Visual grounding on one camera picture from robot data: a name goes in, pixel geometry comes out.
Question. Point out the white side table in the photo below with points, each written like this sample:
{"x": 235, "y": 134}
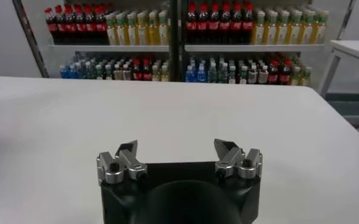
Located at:
{"x": 356, "y": 48}

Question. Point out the white cooler shelf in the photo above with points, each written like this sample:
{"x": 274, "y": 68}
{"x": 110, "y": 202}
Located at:
{"x": 252, "y": 47}
{"x": 106, "y": 48}

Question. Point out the small blue water bottle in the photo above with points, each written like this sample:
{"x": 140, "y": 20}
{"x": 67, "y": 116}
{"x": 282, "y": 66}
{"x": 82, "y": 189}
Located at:
{"x": 201, "y": 74}
{"x": 73, "y": 72}
{"x": 64, "y": 72}
{"x": 190, "y": 74}

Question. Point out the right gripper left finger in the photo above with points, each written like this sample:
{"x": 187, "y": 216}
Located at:
{"x": 118, "y": 165}

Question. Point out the yellow tea bottle green cap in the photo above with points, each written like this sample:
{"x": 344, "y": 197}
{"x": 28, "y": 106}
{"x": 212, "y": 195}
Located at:
{"x": 142, "y": 32}
{"x": 259, "y": 32}
{"x": 163, "y": 30}
{"x": 153, "y": 32}
{"x": 282, "y": 32}
{"x": 320, "y": 30}
{"x": 271, "y": 32}
{"x": 307, "y": 32}
{"x": 132, "y": 32}
{"x": 111, "y": 32}
{"x": 295, "y": 32}
{"x": 121, "y": 32}

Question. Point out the small cola bottle red cap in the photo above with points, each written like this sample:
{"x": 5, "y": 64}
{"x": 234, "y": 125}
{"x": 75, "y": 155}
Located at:
{"x": 285, "y": 74}
{"x": 136, "y": 71}
{"x": 273, "y": 74}
{"x": 147, "y": 71}

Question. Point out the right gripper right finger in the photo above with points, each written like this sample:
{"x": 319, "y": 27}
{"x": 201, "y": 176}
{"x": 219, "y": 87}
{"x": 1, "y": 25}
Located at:
{"x": 237, "y": 162}

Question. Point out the small dark bottle white cap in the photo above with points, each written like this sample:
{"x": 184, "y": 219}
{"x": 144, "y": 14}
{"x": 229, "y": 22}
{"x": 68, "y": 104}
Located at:
{"x": 108, "y": 72}
{"x": 232, "y": 76}
{"x": 98, "y": 72}
{"x": 243, "y": 76}

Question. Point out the open beverage display cooler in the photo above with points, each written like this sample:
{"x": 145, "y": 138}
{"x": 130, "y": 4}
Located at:
{"x": 172, "y": 36}
{"x": 183, "y": 36}

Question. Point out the black slanted frame bar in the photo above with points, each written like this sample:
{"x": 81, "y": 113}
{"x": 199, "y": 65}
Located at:
{"x": 346, "y": 15}
{"x": 30, "y": 39}

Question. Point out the small dark bottle beige label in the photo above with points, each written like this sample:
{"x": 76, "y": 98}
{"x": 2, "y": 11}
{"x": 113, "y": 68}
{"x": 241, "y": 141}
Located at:
{"x": 252, "y": 76}
{"x": 126, "y": 73}
{"x": 263, "y": 76}
{"x": 117, "y": 73}

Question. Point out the small yellow tea bottle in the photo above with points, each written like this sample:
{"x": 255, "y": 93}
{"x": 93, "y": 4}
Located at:
{"x": 306, "y": 77}
{"x": 296, "y": 77}
{"x": 156, "y": 74}
{"x": 164, "y": 74}

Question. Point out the small green clear bottle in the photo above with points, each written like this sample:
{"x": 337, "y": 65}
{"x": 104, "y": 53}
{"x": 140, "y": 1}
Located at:
{"x": 212, "y": 74}
{"x": 81, "y": 71}
{"x": 89, "y": 71}
{"x": 223, "y": 74}

